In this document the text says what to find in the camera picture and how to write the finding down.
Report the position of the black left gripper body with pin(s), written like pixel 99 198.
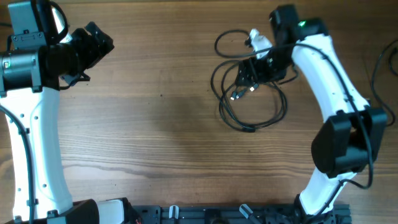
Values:
pixel 87 50

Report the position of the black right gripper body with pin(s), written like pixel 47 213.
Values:
pixel 271 66

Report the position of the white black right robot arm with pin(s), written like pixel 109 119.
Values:
pixel 351 135

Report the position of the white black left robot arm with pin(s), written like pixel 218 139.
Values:
pixel 40 54

